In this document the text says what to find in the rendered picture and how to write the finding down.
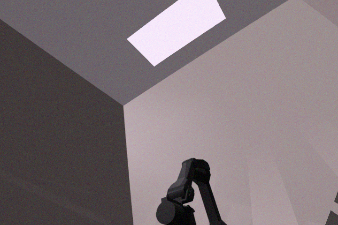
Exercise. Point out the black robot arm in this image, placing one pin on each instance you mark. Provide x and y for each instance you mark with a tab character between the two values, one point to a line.
171	210

